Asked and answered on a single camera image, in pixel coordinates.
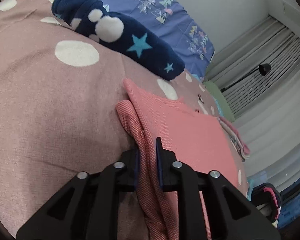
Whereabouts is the coral pink bear shirt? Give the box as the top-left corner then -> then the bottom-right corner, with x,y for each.
116,79 -> 247,239

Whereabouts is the dark clothes pile on floor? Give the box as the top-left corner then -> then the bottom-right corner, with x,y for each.
250,183 -> 282,228

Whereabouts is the stack of folded clothes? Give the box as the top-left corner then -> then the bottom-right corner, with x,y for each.
217,117 -> 251,162

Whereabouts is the pink folded garment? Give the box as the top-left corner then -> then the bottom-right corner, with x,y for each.
218,115 -> 251,156

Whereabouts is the green pillow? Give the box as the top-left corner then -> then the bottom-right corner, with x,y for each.
203,81 -> 235,122

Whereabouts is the brown polka dot blanket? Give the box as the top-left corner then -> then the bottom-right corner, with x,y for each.
0,0 -> 218,235

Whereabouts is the grey curtain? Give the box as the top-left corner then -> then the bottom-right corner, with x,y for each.
206,17 -> 300,191

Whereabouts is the black floor lamp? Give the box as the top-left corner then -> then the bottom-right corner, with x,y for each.
219,63 -> 272,93

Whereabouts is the navy star fleece garment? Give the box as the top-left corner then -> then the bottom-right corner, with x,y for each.
51,0 -> 185,81

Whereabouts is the blue tree print pillow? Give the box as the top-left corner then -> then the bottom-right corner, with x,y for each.
101,0 -> 215,80

